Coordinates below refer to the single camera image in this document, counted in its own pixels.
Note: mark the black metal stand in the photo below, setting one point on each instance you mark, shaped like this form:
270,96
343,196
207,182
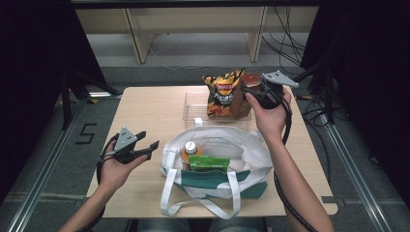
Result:
80,83
325,83

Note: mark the person's right hand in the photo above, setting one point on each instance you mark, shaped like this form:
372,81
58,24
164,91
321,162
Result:
270,122

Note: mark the person's left hand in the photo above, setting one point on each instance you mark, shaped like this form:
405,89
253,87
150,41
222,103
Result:
116,174

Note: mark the white and green tote bag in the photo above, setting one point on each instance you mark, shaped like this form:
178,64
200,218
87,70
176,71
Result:
206,183

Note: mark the clear plastic box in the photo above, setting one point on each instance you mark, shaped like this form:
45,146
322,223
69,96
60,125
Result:
195,109

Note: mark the beige wooden desk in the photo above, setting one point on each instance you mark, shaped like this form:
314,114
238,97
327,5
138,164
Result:
193,19

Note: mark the orange juice bottle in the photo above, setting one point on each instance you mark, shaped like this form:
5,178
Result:
190,149

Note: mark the black curtain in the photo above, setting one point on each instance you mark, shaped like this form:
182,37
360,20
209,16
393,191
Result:
32,64
370,80

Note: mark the yellow black chips bag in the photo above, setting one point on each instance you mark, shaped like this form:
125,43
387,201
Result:
222,93

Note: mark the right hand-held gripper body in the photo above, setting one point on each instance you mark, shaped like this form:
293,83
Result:
274,95

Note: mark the green snack packet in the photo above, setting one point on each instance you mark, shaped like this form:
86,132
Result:
209,162

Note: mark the brown snack box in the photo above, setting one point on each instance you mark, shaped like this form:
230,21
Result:
241,106

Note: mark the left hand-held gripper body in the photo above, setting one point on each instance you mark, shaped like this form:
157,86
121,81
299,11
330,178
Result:
125,138

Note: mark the aluminium floor rail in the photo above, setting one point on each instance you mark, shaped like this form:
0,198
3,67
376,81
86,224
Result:
42,180
357,180

